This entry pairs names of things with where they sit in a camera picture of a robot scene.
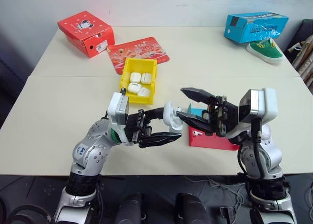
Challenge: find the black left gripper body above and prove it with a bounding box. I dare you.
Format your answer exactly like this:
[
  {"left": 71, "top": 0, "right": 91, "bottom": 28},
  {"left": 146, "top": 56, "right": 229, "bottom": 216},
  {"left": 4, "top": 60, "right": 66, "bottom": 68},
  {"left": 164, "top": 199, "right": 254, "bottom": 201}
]
[{"left": 124, "top": 109, "right": 153, "bottom": 148}]

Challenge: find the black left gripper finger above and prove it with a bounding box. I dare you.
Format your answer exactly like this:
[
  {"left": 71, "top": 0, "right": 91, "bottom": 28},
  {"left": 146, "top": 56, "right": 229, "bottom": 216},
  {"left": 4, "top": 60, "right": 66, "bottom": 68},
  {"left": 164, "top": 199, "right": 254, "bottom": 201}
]
[
  {"left": 144, "top": 107, "right": 166, "bottom": 123},
  {"left": 138, "top": 132, "right": 183, "bottom": 149}
]

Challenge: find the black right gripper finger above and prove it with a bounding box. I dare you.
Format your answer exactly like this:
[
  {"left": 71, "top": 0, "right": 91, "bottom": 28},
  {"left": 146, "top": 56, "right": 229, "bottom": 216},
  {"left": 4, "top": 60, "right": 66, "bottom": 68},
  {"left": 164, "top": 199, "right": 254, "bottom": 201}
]
[
  {"left": 180, "top": 87, "right": 216, "bottom": 105},
  {"left": 176, "top": 111, "right": 216, "bottom": 134}
]

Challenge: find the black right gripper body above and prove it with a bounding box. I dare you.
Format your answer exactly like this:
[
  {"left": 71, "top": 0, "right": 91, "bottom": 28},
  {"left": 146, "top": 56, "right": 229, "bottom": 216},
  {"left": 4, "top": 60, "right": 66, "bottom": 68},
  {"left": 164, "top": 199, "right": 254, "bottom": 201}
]
[{"left": 202, "top": 94, "right": 240, "bottom": 138}]

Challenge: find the white earbud case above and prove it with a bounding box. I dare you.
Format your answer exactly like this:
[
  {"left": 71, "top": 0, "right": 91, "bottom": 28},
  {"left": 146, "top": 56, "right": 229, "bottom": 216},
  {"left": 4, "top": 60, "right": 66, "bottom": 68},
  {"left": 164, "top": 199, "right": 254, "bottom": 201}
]
[
  {"left": 140, "top": 72, "right": 153, "bottom": 85},
  {"left": 163, "top": 101, "right": 184, "bottom": 133},
  {"left": 137, "top": 87, "right": 151, "bottom": 98},
  {"left": 129, "top": 72, "right": 141, "bottom": 84},
  {"left": 127, "top": 82, "right": 143, "bottom": 94}
]

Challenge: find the closed white earbud case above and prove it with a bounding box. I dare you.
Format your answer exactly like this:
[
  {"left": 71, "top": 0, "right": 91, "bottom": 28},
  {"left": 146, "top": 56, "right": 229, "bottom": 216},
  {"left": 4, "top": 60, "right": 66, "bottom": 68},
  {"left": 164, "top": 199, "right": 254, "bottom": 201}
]
[
  {"left": 127, "top": 82, "right": 143, "bottom": 94},
  {"left": 137, "top": 87, "right": 151, "bottom": 98},
  {"left": 129, "top": 72, "right": 141, "bottom": 84},
  {"left": 140, "top": 72, "right": 153, "bottom": 85}
]

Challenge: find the yellow plastic bin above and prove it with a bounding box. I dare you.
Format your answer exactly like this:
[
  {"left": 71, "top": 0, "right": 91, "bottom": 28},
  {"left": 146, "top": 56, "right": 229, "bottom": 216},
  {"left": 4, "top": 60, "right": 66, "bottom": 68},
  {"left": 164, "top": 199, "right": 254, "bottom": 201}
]
[{"left": 118, "top": 57, "right": 158, "bottom": 105}]

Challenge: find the teal small block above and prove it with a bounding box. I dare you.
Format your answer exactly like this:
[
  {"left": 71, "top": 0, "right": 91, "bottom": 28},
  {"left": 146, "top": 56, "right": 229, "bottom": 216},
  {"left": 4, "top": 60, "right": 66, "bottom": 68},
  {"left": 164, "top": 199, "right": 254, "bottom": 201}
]
[{"left": 187, "top": 103, "right": 208, "bottom": 118}]

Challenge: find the red flat tray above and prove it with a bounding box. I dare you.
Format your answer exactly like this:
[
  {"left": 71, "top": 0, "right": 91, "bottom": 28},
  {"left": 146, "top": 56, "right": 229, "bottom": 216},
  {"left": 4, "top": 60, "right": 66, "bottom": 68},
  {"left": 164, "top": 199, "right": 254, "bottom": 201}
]
[{"left": 188, "top": 125, "right": 241, "bottom": 152}]

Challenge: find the red printed mouse pad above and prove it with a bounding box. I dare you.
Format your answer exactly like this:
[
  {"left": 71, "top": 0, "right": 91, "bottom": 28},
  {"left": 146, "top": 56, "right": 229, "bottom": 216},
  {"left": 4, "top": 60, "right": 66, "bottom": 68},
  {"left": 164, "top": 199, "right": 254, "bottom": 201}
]
[{"left": 107, "top": 36, "right": 171, "bottom": 75}]

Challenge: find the green and white sneaker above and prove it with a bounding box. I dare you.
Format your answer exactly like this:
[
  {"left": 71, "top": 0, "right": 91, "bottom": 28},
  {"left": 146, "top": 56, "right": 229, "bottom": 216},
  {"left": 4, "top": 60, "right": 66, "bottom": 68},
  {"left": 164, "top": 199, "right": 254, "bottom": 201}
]
[{"left": 246, "top": 37, "right": 286, "bottom": 65}]

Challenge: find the dark rounded shape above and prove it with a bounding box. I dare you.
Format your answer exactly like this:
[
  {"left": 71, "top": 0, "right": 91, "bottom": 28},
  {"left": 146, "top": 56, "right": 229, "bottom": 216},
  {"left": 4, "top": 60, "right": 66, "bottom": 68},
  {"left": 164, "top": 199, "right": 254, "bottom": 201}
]
[
  {"left": 175, "top": 193, "right": 211, "bottom": 224},
  {"left": 114, "top": 193, "right": 145, "bottom": 224}
]

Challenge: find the blue torn cardboard box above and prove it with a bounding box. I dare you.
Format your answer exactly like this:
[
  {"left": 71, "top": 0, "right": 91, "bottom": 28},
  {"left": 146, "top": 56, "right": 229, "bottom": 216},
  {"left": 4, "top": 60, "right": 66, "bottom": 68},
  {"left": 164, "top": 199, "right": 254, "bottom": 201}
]
[{"left": 223, "top": 11, "right": 290, "bottom": 45}]

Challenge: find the beige patterned fabric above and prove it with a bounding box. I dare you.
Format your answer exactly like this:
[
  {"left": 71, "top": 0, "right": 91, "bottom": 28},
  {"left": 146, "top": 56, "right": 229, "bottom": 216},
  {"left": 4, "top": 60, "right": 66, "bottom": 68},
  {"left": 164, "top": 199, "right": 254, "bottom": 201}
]
[{"left": 291, "top": 34, "right": 313, "bottom": 94}]

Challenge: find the small black floor object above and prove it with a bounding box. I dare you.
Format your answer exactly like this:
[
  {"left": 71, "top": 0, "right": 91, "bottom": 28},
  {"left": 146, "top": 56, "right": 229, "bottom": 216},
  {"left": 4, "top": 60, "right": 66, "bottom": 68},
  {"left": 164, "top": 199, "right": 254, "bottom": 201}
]
[{"left": 219, "top": 205, "right": 237, "bottom": 220}]

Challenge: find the red cardboard shoe box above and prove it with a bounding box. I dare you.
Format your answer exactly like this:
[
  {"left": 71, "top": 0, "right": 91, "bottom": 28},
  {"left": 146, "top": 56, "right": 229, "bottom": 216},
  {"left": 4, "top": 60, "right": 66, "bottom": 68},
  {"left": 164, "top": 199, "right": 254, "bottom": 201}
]
[{"left": 57, "top": 10, "right": 116, "bottom": 59}]

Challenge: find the dark furniture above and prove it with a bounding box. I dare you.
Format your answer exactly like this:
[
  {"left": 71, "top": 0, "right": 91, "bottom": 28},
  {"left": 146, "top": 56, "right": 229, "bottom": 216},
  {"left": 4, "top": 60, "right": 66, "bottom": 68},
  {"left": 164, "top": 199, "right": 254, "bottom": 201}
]
[{"left": 0, "top": 54, "right": 33, "bottom": 129}]

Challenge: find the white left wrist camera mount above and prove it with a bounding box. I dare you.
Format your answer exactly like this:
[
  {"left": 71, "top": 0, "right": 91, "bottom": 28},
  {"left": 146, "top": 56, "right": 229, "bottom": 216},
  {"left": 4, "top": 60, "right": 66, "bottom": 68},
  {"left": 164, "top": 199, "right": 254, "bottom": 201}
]
[{"left": 107, "top": 91, "right": 130, "bottom": 127}]

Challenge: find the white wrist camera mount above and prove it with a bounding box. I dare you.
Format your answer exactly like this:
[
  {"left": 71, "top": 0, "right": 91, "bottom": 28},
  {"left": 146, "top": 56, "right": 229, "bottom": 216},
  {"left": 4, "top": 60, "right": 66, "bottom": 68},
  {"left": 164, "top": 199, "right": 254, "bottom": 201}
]
[
  {"left": 107, "top": 91, "right": 130, "bottom": 127},
  {"left": 238, "top": 88, "right": 279, "bottom": 127}
]

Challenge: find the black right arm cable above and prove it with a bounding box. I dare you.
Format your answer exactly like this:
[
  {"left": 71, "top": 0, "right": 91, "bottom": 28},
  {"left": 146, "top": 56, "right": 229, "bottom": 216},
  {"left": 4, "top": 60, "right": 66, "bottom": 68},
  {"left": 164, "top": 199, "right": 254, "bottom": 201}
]
[{"left": 237, "top": 117, "right": 267, "bottom": 180}]

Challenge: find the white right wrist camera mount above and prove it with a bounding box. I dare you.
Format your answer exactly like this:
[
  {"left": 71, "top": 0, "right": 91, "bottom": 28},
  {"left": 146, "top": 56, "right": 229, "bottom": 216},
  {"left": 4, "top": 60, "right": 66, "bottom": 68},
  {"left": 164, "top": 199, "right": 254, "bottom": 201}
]
[{"left": 238, "top": 88, "right": 279, "bottom": 127}]

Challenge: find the white floor cable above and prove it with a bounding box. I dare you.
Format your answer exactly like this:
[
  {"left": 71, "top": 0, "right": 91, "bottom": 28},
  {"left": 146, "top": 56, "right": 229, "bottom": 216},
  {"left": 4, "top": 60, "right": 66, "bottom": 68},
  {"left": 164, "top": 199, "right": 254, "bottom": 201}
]
[{"left": 182, "top": 175, "right": 246, "bottom": 208}]

